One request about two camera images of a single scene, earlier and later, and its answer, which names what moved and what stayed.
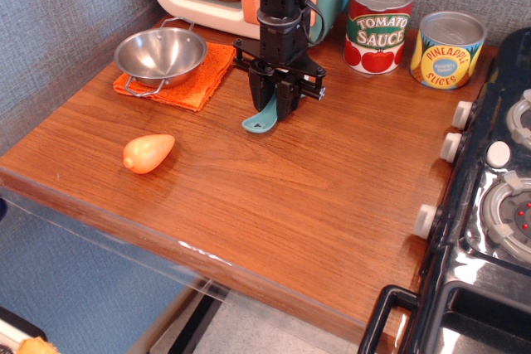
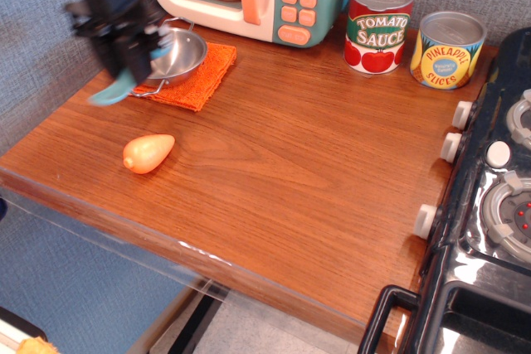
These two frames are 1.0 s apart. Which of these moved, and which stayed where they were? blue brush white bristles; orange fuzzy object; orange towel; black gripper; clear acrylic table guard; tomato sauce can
Moved: black gripper; blue brush white bristles
Stayed: orange fuzzy object; clear acrylic table guard; orange towel; tomato sauce can
